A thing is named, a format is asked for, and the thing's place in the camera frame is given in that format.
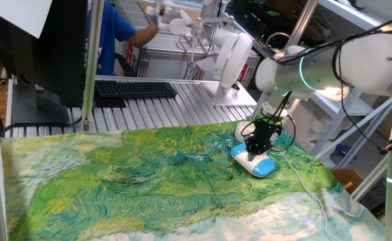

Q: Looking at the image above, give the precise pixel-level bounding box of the black keyboard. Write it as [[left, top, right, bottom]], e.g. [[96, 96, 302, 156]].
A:
[[94, 80, 178, 99]]

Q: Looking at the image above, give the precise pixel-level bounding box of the purple object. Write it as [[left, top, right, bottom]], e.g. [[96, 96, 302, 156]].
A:
[[329, 143, 358, 163]]

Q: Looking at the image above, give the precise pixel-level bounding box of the painted landscape tablecloth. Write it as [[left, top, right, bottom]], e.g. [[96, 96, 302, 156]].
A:
[[0, 120, 386, 241]]

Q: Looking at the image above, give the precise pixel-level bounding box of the white metal shelf rack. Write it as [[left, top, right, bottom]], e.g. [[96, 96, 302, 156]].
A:
[[311, 0, 392, 170]]

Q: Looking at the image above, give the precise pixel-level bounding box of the person in blue shirt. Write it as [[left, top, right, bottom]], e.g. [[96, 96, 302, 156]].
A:
[[87, 0, 137, 76]]

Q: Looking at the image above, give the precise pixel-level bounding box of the blue white desk lamp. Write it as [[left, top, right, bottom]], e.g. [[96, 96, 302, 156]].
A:
[[230, 85, 351, 178]]

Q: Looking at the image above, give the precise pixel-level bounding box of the white round device on plate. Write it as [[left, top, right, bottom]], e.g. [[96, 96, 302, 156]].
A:
[[199, 27, 258, 108]]

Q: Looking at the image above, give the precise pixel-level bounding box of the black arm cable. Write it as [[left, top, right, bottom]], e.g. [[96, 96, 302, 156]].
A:
[[239, 13, 392, 157]]

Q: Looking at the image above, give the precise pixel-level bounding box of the silver aluminium table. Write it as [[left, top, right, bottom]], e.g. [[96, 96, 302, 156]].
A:
[[137, 43, 260, 81]]

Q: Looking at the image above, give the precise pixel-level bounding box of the white lamp cable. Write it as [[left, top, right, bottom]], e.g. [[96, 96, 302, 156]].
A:
[[269, 147, 344, 241]]

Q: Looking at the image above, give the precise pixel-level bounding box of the white foam block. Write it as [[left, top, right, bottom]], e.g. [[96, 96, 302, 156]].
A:
[[281, 100, 326, 153]]

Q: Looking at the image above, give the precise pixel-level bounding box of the aluminium frame rail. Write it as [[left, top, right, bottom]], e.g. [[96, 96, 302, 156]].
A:
[[349, 155, 389, 202]]

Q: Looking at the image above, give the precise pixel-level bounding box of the black office chair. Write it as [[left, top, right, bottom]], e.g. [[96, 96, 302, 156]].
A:
[[114, 52, 138, 78]]

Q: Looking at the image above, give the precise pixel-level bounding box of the white paper sheet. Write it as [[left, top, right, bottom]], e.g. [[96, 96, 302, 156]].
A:
[[0, 0, 53, 39]]

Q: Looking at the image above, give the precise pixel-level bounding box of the black monitor cable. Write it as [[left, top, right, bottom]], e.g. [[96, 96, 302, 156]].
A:
[[0, 115, 83, 165]]

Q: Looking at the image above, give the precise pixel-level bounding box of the black computer monitor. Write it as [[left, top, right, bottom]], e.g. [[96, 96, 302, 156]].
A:
[[0, 0, 88, 125]]

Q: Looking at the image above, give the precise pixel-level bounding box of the green flange ring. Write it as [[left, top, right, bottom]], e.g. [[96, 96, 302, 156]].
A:
[[256, 116, 283, 127]]

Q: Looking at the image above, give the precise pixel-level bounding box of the brown cardboard box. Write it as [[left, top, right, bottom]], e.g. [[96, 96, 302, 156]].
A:
[[329, 168, 365, 195]]

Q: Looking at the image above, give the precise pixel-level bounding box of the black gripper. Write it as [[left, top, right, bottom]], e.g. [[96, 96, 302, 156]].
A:
[[244, 119, 283, 158]]

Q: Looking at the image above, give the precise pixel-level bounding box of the bare person forearm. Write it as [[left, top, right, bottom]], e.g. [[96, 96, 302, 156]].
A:
[[127, 21, 160, 49]]

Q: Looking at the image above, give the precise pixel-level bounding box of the white round bowl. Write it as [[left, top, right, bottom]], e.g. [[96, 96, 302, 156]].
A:
[[234, 120, 280, 143]]

